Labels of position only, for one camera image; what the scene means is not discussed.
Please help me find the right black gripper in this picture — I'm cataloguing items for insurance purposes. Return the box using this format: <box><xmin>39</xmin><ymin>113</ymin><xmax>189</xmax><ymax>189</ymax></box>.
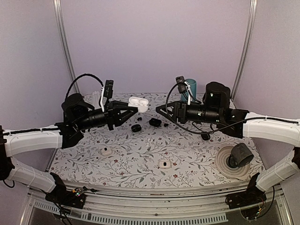
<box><xmin>156</xmin><ymin>99</ymin><xmax>222</xmax><ymax>124</ymax></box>

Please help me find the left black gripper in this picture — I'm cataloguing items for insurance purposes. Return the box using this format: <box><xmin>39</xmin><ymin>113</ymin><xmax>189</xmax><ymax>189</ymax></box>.
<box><xmin>75</xmin><ymin>100</ymin><xmax>138</xmax><ymax>131</ymax></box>

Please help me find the white oval earbud case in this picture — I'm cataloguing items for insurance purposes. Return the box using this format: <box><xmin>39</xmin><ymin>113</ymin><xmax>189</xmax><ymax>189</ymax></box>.
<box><xmin>128</xmin><ymin>97</ymin><xmax>149</xmax><ymax>113</ymax></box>

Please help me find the cream earbud charging case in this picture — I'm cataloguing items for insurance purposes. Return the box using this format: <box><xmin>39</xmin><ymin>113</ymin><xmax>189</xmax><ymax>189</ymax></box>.
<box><xmin>158</xmin><ymin>161</ymin><xmax>172</xmax><ymax>169</ymax></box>

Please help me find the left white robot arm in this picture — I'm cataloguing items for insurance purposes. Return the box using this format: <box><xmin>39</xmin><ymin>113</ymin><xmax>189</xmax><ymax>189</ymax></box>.
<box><xmin>0</xmin><ymin>93</ymin><xmax>138</xmax><ymax>203</ymax></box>

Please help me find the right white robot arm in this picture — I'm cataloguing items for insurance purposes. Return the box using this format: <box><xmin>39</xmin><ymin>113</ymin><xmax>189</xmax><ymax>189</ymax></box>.
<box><xmin>156</xmin><ymin>82</ymin><xmax>300</xmax><ymax>204</ymax></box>

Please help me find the black open earbud case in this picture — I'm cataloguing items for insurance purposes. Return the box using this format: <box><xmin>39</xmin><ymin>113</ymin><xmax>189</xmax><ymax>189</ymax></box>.
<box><xmin>149</xmin><ymin>118</ymin><xmax>162</xmax><ymax>127</ymax></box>

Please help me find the black round earbud case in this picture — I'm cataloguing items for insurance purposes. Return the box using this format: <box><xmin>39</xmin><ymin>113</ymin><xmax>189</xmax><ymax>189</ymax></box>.
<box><xmin>131</xmin><ymin>124</ymin><xmax>142</xmax><ymax>132</ymax></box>

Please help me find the white case with black dot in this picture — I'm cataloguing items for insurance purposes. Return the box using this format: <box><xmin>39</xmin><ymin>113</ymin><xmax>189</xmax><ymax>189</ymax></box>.
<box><xmin>101</xmin><ymin>147</ymin><xmax>112</xmax><ymax>157</ymax></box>

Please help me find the black small earbud case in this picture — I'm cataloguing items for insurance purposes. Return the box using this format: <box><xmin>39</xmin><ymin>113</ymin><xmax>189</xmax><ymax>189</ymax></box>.
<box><xmin>201</xmin><ymin>134</ymin><xmax>210</xmax><ymax>141</ymax></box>

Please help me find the white ribbed vase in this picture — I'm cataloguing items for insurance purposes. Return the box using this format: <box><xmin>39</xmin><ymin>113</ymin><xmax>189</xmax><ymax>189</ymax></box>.
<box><xmin>91</xmin><ymin>91</ymin><xmax>100</xmax><ymax>108</ymax></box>

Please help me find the teal vase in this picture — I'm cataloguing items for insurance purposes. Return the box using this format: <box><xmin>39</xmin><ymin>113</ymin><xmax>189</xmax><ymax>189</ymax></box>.
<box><xmin>180</xmin><ymin>78</ymin><xmax>197</xmax><ymax>101</ymax></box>

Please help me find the floral patterned table mat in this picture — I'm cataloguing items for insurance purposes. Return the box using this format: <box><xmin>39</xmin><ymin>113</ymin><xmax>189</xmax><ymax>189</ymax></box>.
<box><xmin>50</xmin><ymin>93</ymin><xmax>264</xmax><ymax>188</ymax></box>

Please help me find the dark grey mug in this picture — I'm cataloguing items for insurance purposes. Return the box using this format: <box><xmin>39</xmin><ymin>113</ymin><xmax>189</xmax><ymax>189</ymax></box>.
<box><xmin>227</xmin><ymin>143</ymin><xmax>254</xmax><ymax>168</ymax></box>

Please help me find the white ribbed plate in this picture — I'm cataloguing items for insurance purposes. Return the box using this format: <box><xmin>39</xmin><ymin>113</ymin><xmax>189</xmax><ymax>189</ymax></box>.
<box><xmin>215</xmin><ymin>145</ymin><xmax>250</xmax><ymax>180</ymax></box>

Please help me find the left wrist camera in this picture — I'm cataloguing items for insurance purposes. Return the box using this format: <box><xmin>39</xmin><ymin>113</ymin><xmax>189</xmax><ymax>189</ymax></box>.
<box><xmin>104</xmin><ymin>80</ymin><xmax>114</xmax><ymax>99</ymax></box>

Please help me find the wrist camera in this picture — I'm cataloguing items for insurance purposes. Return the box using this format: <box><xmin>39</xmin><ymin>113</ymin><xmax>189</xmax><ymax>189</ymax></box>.
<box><xmin>175</xmin><ymin>76</ymin><xmax>187</xmax><ymax>94</ymax></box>
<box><xmin>104</xmin><ymin>80</ymin><xmax>114</xmax><ymax>99</ymax></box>

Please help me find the right camera black cable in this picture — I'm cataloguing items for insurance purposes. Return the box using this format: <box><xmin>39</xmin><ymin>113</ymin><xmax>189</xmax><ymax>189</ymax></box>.
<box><xmin>165</xmin><ymin>82</ymin><xmax>268</xmax><ymax>135</ymax></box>

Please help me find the camera black cable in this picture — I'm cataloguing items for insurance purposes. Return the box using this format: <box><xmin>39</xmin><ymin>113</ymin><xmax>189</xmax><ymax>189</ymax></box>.
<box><xmin>65</xmin><ymin>74</ymin><xmax>105</xmax><ymax>99</ymax></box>
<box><xmin>165</xmin><ymin>82</ymin><xmax>268</xmax><ymax>135</ymax></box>

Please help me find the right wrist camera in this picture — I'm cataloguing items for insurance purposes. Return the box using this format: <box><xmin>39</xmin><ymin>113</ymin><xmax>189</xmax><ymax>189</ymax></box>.
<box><xmin>175</xmin><ymin>76</ymin><xmax>187</xmax><ymax>94</ymax></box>

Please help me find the left camera black cable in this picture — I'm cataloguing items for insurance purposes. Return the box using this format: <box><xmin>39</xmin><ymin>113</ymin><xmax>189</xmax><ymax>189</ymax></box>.
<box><xmin>65</xmin><ymin>74</ymin><xmax>105</xmax><ymax>99</ymax></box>

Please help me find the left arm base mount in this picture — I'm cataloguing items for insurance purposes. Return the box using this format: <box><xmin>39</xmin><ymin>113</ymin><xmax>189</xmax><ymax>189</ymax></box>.
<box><xmin>45</xmin><ymin>172</ymin><xmax>86</xmax><ymax>209</ymax></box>

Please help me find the front aluminium rail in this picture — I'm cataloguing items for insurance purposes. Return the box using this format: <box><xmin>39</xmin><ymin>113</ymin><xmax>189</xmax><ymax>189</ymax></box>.
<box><xmin>20</xmin><ymin>181</ymin><xmax>296</xmax><ymax>225</ymax></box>

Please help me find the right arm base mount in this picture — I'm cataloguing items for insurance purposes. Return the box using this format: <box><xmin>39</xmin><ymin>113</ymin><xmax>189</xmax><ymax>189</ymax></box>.
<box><xmin>225</xmin><ymin>172</ymin><xmax>267</xmax><ymax>209</ymax></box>

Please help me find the left aluminium frame post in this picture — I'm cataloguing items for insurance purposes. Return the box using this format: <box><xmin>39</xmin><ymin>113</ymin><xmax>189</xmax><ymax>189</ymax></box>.
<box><xmin>52</xmin><ymin>0</ymin><xmax>76</xmax><ymax>82</ymax></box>

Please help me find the aluminium frame post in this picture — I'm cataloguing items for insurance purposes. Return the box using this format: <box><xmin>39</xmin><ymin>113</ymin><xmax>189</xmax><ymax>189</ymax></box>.
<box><xmin>231</xmin><ymin>0</ymin><xmax>258</xmax><ymax>101</ymax></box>
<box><xmin>52</xmin><ymin>0</ymin><xmax>76</xmax><ymax>82</ymax></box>

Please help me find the right aluminium frame post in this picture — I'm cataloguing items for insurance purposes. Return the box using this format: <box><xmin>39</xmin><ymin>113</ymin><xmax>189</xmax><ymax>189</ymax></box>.
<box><xmin>231</xmin><ymin>0</ymin><xmax>258</xmax><ymax>101</ymax></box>

